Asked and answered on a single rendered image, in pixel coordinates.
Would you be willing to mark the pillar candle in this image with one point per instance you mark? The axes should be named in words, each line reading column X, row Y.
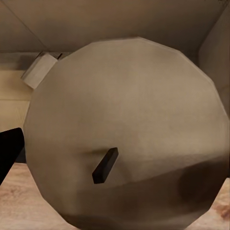
column 127, row 134
column 42, row 64

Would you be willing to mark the cabinet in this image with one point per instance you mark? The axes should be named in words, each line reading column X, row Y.
column 200, row 29

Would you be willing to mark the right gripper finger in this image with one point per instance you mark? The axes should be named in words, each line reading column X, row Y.
column 11, row 144

